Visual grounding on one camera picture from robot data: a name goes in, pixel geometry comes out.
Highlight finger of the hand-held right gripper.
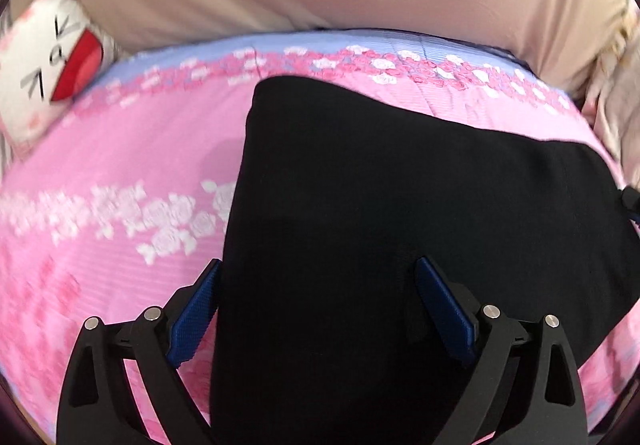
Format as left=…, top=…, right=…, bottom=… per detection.
left=619, top=186, right=640, bottom=229

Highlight white cat face pillow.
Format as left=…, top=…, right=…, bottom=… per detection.
left=0, top=0, right=119, bottom=159

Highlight pale floral blanket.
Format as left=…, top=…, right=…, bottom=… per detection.
left=581, top=0, right=640, bottom=187

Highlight black pants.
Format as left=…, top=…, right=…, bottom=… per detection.
left=209, top=75, right=640, bottom=445

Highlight pink rose bedsheet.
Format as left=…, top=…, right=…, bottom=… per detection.
left=0, top=28, right=640, bottom=445

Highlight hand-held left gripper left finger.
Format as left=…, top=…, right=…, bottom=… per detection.
left=56, top=257, right=223, bottom=445

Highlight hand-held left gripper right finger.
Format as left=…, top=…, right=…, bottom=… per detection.
left=415, top=256, right=591, bottom=445

